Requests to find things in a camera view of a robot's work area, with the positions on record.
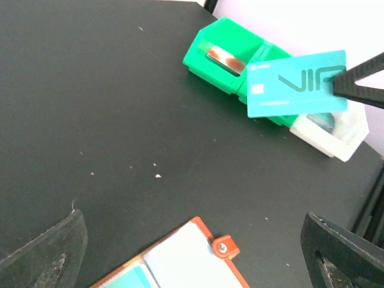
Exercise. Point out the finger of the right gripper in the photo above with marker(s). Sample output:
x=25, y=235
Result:
x=347, y=80
x=361, y=94

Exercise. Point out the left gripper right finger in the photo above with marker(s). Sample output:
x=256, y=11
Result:
x=336, y=257

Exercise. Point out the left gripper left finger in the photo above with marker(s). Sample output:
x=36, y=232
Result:
x=52, y=259

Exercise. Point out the teal VIP credit card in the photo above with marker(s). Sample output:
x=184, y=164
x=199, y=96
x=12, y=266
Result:
x=294, y=86

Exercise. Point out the brown leather card holder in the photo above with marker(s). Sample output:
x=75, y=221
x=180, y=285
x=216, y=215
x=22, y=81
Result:
x=189, y=256

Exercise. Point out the teal card in clear bin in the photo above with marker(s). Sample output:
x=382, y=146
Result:
x=325, y=121

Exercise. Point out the teal card in holder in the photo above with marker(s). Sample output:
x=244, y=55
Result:
x=137, y=276

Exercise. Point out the red white card in bin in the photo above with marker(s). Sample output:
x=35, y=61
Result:
x=226, y=60

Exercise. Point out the clear plastic bin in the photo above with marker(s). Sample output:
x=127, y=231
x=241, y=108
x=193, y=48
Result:
x=351, y=129

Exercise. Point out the green plastic bin far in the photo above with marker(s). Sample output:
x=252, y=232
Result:
x=233, y=38

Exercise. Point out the black aluminium rail base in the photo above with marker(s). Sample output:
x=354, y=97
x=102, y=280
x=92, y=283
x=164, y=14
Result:
x=369, y=222

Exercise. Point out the right black frame post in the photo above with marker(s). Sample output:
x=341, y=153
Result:
x=210, y=5

